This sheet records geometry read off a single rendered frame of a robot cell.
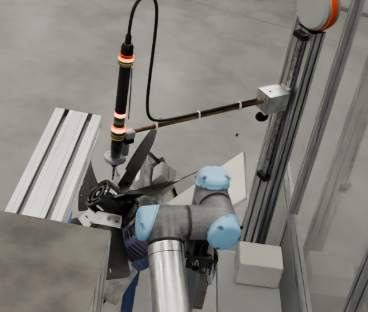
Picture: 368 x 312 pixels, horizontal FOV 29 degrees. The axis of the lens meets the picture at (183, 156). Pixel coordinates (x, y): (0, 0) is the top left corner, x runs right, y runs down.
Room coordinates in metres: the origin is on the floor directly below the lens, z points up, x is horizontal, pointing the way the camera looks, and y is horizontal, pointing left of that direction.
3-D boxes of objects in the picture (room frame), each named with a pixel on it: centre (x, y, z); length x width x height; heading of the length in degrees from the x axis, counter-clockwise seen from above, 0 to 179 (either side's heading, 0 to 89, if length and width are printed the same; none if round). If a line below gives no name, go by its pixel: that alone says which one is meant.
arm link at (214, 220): (1.16, -0.09, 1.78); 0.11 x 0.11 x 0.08; 17
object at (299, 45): (2.20, -0.32, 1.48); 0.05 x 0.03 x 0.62; 39
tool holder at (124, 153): (1.78, 0.20, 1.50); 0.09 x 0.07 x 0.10; 129
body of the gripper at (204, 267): (1.26, -0.08, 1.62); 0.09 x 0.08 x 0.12; 4
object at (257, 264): (2.00, -0.35, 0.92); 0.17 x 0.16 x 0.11; 94
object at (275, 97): (2.17, -0.28, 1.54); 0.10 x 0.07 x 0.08; 129
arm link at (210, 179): (1.26, -0.08, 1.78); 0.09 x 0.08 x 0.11; 17
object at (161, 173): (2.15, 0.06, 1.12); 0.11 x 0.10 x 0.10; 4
